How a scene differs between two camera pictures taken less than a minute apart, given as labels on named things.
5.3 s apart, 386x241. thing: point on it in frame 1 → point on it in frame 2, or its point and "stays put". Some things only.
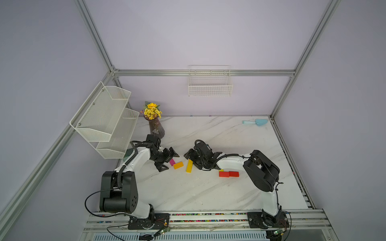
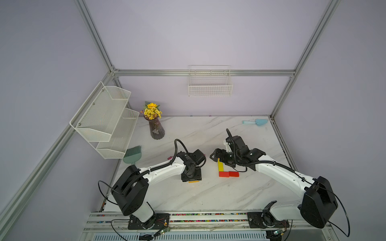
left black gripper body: x=161 y=157 → x=195 y=174
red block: x=233 y=173 stays put
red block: x=223 y=174 stays put
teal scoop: x=258 y=122 stays put
